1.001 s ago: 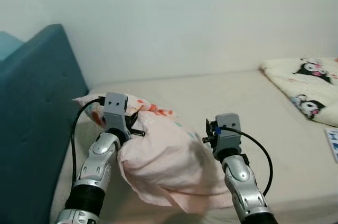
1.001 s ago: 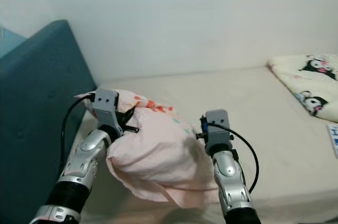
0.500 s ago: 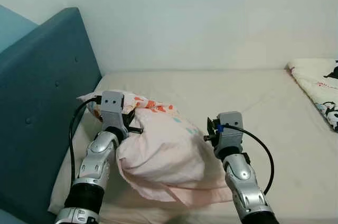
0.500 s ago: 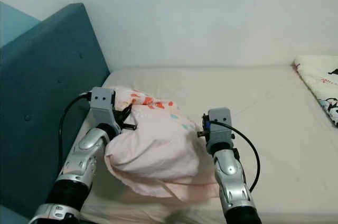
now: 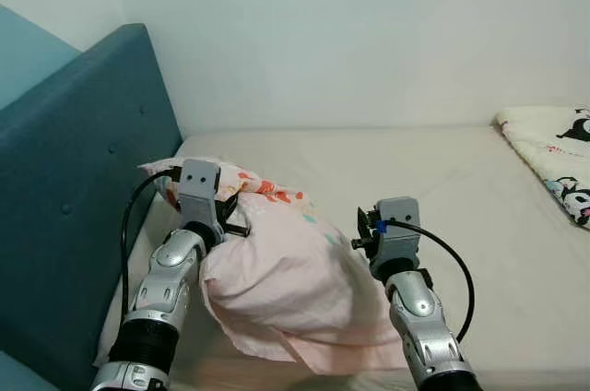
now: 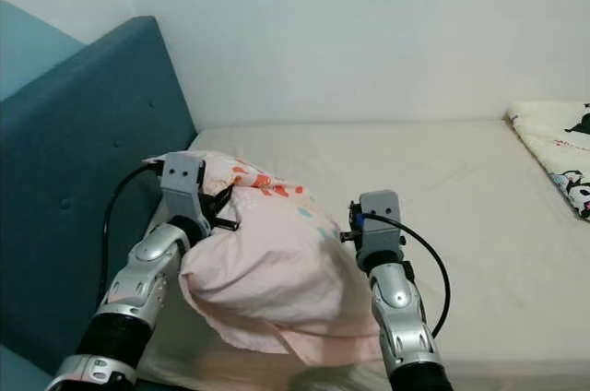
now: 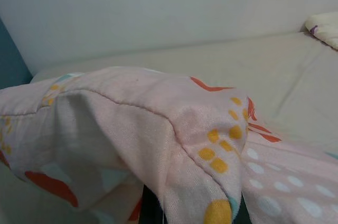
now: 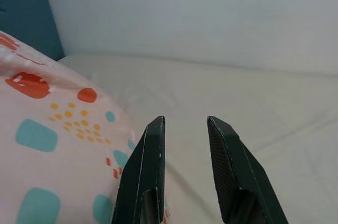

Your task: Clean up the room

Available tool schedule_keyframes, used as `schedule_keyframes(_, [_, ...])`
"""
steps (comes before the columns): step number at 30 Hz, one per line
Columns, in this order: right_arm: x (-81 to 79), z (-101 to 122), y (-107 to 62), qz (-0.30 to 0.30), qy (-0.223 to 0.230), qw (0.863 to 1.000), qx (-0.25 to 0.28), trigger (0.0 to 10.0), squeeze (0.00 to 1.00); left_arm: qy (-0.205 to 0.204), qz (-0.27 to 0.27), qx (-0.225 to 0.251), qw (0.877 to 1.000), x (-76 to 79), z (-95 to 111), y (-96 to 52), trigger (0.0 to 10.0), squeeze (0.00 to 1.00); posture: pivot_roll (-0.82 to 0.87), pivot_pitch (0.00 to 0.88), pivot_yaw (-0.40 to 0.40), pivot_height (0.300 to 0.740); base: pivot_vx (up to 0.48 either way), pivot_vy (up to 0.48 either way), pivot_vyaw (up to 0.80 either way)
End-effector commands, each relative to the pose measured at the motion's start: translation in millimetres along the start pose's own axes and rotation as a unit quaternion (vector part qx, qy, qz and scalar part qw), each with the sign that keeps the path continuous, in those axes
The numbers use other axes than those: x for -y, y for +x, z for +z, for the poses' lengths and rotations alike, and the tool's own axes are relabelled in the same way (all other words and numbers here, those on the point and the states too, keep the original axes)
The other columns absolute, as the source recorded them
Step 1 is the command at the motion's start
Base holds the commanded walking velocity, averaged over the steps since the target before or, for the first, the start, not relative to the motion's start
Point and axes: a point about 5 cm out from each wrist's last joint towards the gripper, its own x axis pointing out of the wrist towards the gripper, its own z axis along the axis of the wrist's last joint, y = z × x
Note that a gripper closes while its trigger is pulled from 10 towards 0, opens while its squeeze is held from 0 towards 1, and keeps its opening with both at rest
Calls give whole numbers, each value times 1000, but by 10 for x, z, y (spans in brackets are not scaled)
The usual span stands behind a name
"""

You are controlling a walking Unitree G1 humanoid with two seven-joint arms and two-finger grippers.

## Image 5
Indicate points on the pink patterned pillow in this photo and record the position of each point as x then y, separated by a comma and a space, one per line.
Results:
286, 290

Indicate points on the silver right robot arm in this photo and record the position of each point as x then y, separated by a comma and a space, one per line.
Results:
419, 317

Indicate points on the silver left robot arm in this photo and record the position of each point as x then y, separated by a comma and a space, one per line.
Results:
171, 271

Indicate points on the mattress with cream sheet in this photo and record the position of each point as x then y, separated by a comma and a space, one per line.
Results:
461, 188

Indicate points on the teal upholstered headboard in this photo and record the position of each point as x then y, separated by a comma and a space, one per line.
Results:
74, 179

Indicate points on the cream cartoon print quilt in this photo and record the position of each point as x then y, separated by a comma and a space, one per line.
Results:
553, 151

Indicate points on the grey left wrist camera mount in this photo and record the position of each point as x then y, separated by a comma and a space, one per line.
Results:
198, 183

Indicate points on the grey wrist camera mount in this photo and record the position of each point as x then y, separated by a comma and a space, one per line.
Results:
198, 183
401, 211

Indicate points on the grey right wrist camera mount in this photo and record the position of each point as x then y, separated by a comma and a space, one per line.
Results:
401, 211

